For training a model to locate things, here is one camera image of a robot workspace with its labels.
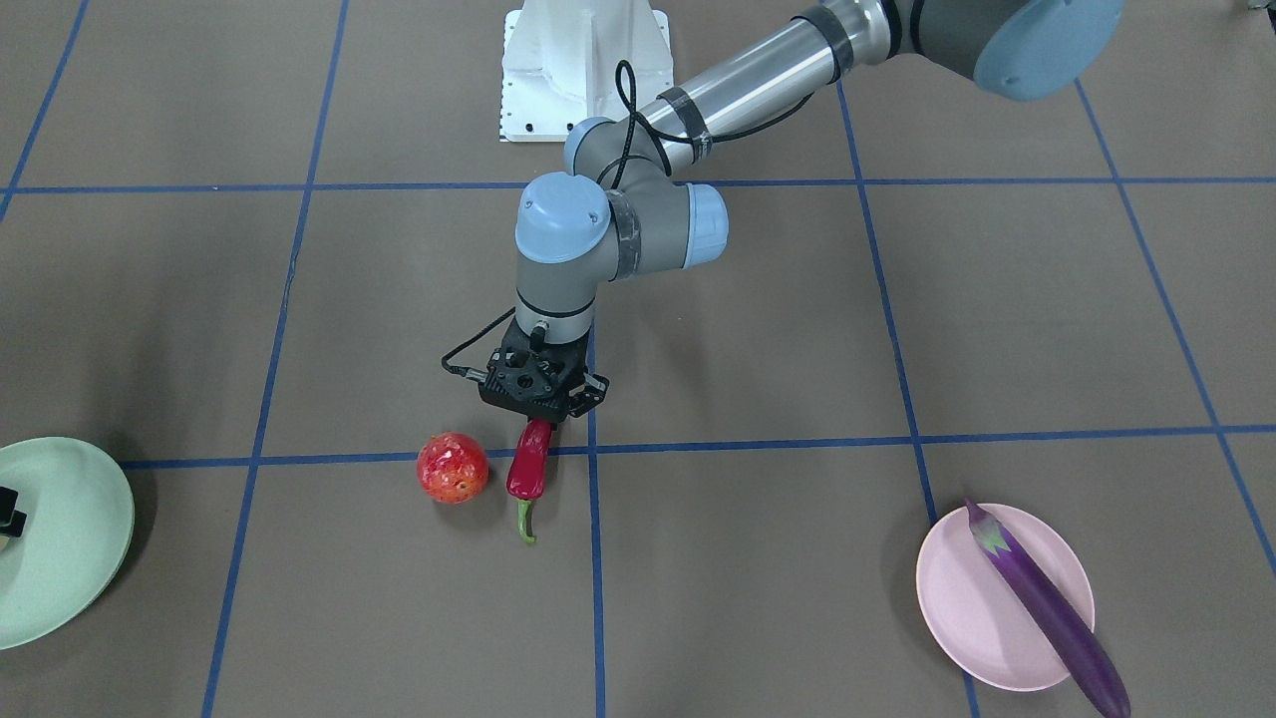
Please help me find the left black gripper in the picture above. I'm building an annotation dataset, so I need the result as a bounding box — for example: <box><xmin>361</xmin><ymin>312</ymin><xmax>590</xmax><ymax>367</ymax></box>
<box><xmin>479</xmin><ymin>324</ymin><xmax>610</xmax><ymax>423</ymax></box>

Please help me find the red chili pepper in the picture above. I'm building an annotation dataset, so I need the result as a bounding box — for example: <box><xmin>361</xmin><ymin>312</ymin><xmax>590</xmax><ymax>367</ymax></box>
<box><xmin>505</xmin><ymin>420</ymin><xmax>554</xmax><ymax>545</ymax></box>

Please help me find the red pomegranate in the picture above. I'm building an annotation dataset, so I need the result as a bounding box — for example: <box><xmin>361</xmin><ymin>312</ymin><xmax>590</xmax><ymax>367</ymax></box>
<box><xmin>416</xmin><ymin>432</ymin><xmax>490</xmax><ymax>505</ymax></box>

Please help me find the purple eggplant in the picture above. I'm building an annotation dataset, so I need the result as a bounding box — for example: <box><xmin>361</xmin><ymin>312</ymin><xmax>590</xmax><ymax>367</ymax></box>
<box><xmin>965</xmin><ymin>499</ymin><xmax>1133</xmax><ymax>717</ymax></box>

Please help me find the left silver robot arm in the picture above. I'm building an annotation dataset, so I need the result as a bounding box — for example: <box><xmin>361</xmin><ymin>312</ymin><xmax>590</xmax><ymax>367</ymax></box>
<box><xmin>441</xmin><ymin>1</ymin><xmax>1124</xmax><ymax>426</ymax></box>

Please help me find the green plate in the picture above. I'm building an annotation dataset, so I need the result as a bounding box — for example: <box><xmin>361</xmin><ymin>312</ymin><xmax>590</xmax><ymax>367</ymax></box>
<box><xmin>1</xmin><ymin>437</ymin><xmax>137</xmax><ymax>649</ymax></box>

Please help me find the pink plate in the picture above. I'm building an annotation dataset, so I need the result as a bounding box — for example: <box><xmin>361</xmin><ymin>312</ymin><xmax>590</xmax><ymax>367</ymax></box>
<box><xmin>915</xmin><ymin>502</ymin><xmax>1097</xmax><ymax>692</ymax></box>

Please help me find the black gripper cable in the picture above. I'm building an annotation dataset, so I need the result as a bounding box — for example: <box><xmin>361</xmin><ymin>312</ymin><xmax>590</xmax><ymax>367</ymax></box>
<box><xmin>441</xmin><ymin>307</ymin><xmax>519</xmax><ymax>380</ymax></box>

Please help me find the white camera pillar base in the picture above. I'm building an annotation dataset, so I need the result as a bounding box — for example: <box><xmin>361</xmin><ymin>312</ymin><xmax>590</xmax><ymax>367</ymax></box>
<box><xmin>498</xmin><ymin>1</ymin><xmax>675</xmax><ymax>143</ymax></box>

